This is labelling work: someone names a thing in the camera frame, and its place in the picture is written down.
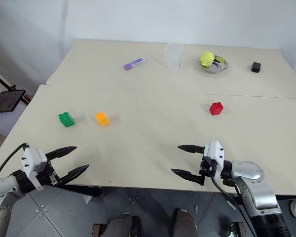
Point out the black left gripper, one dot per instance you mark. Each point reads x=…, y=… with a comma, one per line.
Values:
x=48, y=174

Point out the small black box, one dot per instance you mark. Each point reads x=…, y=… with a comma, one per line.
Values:
x=256, y=67

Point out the yellow-green tennis ball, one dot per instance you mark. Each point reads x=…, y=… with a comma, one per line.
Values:
x=207, y=59

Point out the red toy brick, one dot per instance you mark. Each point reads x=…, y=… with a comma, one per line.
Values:
x=216, y=108

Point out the clear plastic measuring cup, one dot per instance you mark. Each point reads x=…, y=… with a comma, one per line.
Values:
x=173, y=55

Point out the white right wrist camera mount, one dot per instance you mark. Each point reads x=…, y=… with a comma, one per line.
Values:
x=215, y=153

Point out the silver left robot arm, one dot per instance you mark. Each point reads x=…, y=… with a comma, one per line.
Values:
x=1, y=197

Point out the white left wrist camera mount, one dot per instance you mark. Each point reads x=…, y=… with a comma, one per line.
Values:
x=30, y=158

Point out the dark rounded shape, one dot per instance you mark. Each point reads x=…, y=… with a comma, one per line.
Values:
x=185, y=223
x=123, y=225

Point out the shiny metal bowl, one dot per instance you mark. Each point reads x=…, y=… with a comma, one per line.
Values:
x=222, y=67

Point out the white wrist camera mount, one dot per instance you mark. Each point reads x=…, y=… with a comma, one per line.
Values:
x=215, y=153
x=30, y=158

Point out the purple highlighter marker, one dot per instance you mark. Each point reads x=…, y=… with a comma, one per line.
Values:
x=134, y=64

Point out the green toy brick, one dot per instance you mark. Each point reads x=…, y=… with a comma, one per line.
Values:
x=67, y=120

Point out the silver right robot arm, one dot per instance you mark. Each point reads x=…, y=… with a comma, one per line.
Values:
x=259, y=187

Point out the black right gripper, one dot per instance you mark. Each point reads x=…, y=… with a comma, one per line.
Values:
x=207, y=170

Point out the orange toy brick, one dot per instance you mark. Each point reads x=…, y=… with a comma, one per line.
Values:
x=102, y=119

